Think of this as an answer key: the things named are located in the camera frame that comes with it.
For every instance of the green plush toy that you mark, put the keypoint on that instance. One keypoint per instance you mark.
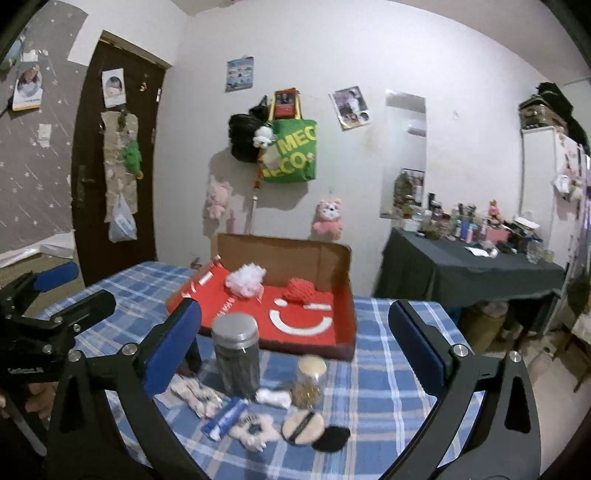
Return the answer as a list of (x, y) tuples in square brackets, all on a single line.
[(132, 159)]

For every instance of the white bath pouf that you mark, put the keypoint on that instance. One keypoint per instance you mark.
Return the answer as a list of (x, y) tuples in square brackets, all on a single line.
[(244, 279)]

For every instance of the small wooden-lid glass jar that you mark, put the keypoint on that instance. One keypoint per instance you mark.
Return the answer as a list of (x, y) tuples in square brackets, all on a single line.
[(310, 387)]

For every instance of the person's left hand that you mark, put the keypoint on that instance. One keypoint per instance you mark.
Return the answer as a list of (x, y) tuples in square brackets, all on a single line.
[(39, 399)]

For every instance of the black round puff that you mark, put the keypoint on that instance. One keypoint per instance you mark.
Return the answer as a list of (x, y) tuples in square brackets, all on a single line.
[(333, 438)]

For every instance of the red-lined cardboard box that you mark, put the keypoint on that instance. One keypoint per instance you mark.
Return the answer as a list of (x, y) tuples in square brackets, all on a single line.
[(277, 342)]

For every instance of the red crochet bag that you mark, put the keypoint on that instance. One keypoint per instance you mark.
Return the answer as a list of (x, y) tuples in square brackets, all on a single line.
[(299, 290)]

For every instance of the cream crochet scrunchie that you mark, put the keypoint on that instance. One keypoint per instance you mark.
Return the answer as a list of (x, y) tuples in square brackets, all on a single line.
[(194, 397)]

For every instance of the red booklet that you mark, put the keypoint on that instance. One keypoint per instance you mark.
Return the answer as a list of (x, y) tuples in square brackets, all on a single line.
[(285, 102)]

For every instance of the pink cat plush toy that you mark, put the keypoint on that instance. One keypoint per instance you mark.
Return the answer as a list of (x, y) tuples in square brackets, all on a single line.
[(328, 219)]

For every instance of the black bag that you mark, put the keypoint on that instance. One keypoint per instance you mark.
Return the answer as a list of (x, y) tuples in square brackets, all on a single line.
[(242, 134)]

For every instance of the beige powder puff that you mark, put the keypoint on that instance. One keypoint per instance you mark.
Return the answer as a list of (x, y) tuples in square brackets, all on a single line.
[(300, 429)]

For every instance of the torn brown paper hanging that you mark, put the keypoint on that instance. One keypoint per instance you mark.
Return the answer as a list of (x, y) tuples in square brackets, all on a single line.
[(115, 189)]

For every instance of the patterned bag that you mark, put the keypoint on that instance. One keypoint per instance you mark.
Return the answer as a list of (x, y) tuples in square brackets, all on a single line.
[(538, 115)]

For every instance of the tall dark-filled glass jar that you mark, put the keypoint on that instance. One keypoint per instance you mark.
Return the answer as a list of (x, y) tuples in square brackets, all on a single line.
[(235, 360)]

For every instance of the blue wall calendar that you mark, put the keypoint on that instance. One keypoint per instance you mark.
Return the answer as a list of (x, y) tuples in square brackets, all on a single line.
[(240, 74)]

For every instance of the row of cosmetic bottles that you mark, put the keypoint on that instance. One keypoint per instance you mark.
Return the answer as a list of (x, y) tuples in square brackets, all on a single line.
[(461, 226)]

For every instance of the wall mirror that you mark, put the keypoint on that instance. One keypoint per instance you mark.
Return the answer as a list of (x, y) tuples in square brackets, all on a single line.
[(401, 152)]

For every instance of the white wall calendar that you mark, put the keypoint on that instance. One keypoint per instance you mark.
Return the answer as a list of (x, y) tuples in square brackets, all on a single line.
[(27, 87)]

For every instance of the clear plastic bag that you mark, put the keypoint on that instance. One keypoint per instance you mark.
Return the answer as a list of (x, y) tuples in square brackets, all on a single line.
[(122, 224)]

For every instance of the cream and black scrunchie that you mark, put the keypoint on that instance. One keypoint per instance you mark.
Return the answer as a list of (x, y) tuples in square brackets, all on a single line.
[(244, 437)]

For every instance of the small white soft pad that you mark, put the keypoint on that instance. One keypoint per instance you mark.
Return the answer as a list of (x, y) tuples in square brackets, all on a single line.
[(272, 397)]

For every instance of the green tote bag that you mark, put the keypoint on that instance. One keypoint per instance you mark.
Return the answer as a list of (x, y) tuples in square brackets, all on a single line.
[(295, 152)]

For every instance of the black clothing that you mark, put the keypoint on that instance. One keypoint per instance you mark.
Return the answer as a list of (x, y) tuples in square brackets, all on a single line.
[(558, 99)]

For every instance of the blue tube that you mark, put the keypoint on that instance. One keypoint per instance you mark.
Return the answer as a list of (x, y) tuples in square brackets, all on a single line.
[(226, 419)]

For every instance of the wall photo poster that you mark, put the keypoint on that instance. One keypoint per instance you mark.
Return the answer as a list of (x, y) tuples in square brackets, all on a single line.
[(349, 107)]

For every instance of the pale plush toy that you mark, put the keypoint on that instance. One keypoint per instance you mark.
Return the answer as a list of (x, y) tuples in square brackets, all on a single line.
[(568, 182)]

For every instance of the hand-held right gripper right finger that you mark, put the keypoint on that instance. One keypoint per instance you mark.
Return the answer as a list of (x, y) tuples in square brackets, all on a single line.
[(415, 346)]

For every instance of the dark cloth covered table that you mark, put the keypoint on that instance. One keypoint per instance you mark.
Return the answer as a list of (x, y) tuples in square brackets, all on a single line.
[(461, 277)]

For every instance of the dark brown door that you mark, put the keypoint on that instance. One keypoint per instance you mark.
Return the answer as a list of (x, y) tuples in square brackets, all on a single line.
[(87, 207)]

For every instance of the blue checked tablecloth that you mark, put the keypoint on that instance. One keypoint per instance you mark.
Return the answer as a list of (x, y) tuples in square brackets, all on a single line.
[(369, 392)]

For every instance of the pink pig plush toy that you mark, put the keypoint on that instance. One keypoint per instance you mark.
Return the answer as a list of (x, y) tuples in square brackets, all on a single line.
[(217, 198)]

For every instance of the white refrigerator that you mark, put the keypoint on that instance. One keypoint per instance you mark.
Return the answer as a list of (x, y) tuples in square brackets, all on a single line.
[(540, 184)]

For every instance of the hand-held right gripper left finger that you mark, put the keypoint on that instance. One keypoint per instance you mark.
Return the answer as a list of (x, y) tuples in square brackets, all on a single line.
[(173, 346)]

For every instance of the photo sheet on door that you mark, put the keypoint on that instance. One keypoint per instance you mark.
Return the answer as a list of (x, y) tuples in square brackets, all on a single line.
[(114, 87)]

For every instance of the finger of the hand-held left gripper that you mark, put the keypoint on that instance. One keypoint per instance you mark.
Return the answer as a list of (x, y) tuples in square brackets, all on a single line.
[(87, 305), (57, 275)]

